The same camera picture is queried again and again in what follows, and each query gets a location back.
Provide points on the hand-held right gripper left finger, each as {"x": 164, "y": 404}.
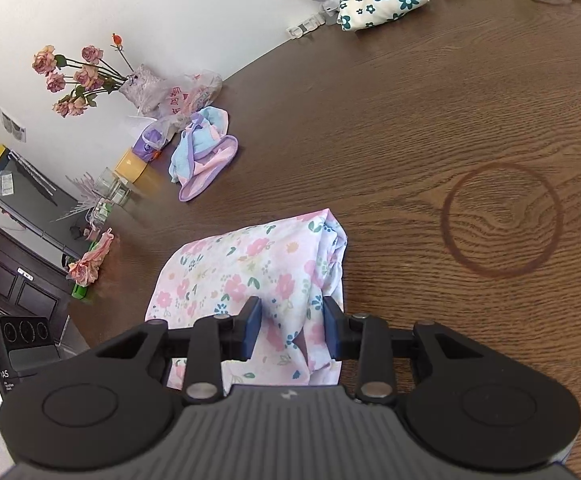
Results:
{"x": 253, "y": 330}

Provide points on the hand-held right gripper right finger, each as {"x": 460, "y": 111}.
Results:
{"x": 331, "y": 330}

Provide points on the pink floral dress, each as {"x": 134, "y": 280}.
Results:
{"x": 250, "y": 265}

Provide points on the black cabinet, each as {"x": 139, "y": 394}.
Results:
{"x": 15, "y": 275}

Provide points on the pink artificial flower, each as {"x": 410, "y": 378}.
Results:
{"x": 90, "y": 260}

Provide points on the grey appliance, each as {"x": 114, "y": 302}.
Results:
{"x": 30, "y": 200}

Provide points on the clear plastic container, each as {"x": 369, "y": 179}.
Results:
{"x": 100, "y": 212}

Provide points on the white feathery plant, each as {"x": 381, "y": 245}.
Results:
{"x": 78, "y": 195}

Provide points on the pastel blue pink cloth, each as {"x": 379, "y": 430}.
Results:
{"x": 203, "y": 152}

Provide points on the yellow box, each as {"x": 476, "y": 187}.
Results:
{"x": 130, "y": 166}

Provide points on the purple packet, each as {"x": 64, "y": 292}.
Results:
{"x": 156, "y": 139}

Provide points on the clear red-printed plastic bag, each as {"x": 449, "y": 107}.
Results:
{"x": 193, "y": 92}

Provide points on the wrapped flower vase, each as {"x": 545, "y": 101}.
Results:
{"x": 143, "y": 87}

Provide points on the dried rose bouquet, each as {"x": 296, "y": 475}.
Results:
{"x": 78, "y": 77}

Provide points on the white plastic clip holder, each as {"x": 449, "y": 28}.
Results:
{"x": 304, "y": 27}

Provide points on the folded cream teal-flower cloth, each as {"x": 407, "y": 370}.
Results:
{"x": 383, "y": 0}

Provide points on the wall outlet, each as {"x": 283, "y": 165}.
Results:
{"x": 11, "y": 124}

